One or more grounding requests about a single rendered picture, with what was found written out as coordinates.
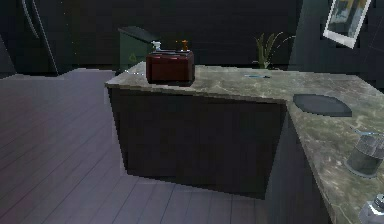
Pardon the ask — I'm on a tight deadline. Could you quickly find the silver grey shaker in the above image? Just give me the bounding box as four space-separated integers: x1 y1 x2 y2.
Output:
358 193 384 224

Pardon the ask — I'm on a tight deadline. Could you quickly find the dark kitchen counter marble top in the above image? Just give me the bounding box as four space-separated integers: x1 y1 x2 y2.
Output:
104 63 384 224

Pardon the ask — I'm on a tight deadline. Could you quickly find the dark red toaster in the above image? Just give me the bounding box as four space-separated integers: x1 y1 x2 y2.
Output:
145 49 196 85

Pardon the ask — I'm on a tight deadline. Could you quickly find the green bin with dark lid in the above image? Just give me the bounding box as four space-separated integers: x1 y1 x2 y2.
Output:
117 25 160 72

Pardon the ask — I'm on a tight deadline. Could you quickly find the green house plant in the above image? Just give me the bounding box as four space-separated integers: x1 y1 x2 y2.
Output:
252 31 296 70

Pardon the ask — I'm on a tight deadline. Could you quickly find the dark grey plate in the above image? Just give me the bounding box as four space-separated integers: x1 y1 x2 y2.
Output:
292 93 353 118

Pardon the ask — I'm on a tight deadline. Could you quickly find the dark fridge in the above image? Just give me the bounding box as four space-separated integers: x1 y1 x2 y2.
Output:
0 0 76 77

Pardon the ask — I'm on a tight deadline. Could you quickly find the grey glass cup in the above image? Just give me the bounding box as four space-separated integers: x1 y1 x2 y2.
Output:
344 128 384 178

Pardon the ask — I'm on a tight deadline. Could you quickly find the white framed picture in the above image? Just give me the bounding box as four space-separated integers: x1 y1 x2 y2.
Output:
322 0 372 50

